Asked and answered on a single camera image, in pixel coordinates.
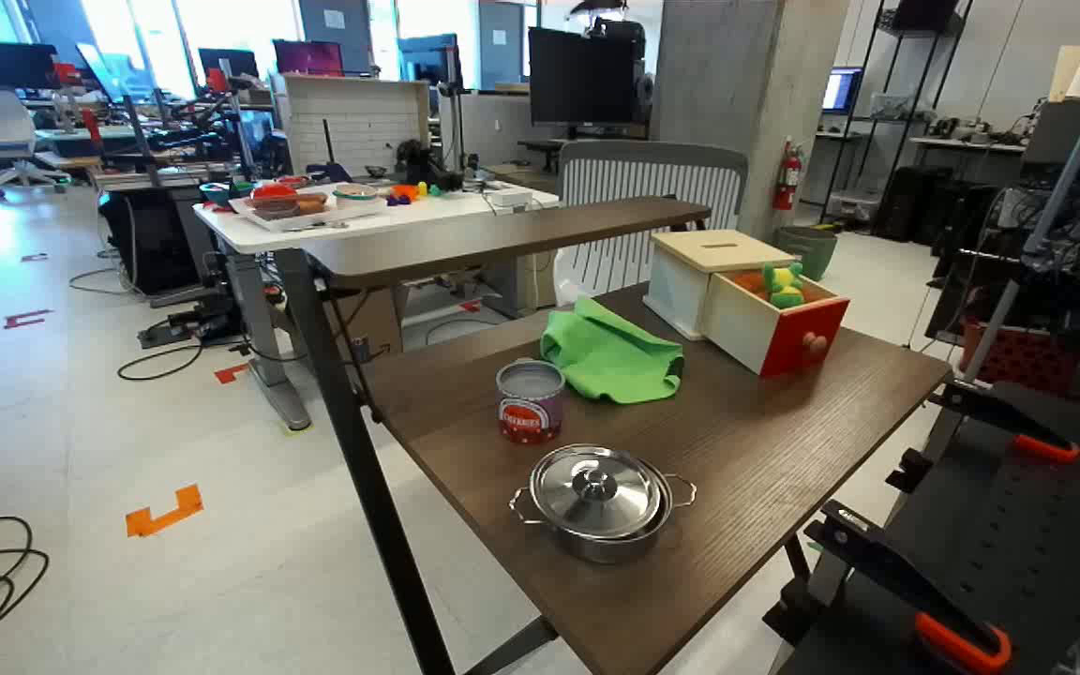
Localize green microfibre cloth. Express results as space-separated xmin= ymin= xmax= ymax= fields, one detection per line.
xmin=537 ymin=297 xmax=689 ymax=410

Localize red labelled tin can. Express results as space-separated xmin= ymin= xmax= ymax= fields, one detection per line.
xmin=491 ymin=357 xmax=571 ymax=449

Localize white box edge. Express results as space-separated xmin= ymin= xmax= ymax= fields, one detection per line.
xmin=642 ymin=224 xmax=806 ymax=344

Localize steel pot with lid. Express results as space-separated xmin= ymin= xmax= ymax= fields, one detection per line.
xmin=507 ymin=440 xmax=699 ymax=565

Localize grey striped partition panel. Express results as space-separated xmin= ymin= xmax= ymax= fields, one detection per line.
xmin=552 ymin=139 xmax=748 ymax=303

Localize white height adjustable desk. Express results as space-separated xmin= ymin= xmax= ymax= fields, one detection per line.
xmin=189 ymin=178 xmax=567 ymax=434

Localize red fronted wooden drawer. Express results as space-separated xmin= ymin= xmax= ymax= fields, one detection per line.
xmin=696 ymin=264 xmax=854 ymax=384

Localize green toy block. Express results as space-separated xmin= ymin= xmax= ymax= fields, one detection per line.
xmin=759 ymin=258 xmax=808 ymax=312

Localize large black monitor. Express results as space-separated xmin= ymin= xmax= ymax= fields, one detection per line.
xmin=524 ymin=22 xmax=647 ymax=130

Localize green waste bin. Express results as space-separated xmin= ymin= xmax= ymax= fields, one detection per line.
xmin=772 ymin=218 xmax=843 ymax=285

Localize red fire extinguisher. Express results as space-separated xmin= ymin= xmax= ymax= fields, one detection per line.
xmin=767 ymin=135 xmax=808 ymax=218

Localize black metal shelf rack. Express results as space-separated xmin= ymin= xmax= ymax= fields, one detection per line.
xmin=817 ymin=0 xmax=981 ymax=233

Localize red plastic crate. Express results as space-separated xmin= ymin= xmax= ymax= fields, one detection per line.
xmin=959 ymin=314 xmax=1080 ymax=400

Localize black clamp orange handle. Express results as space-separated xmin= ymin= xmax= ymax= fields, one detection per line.
xmin=929 ymin=375 xmax=1080 ymax=474
xmin=802 ymin=500 xmax=1021 ymax=675

